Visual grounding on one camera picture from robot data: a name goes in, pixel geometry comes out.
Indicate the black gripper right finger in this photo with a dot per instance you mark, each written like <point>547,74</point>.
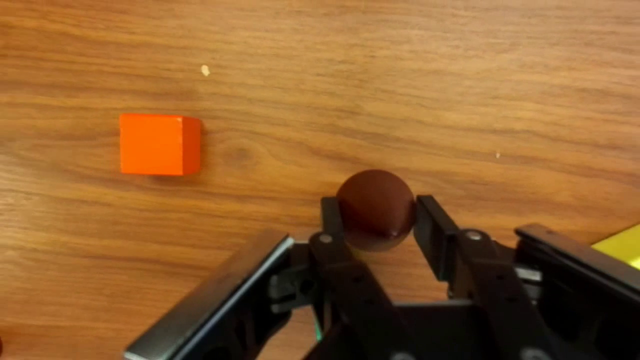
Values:
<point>481,272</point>

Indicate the yellow rectangular block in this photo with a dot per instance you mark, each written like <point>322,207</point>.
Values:
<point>623,245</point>

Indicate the orange cube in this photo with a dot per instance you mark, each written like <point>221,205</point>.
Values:
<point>157,142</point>

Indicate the dark red ball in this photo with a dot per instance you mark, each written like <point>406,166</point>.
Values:
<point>374,207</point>

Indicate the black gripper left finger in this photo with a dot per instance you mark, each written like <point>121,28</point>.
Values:
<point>347,280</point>

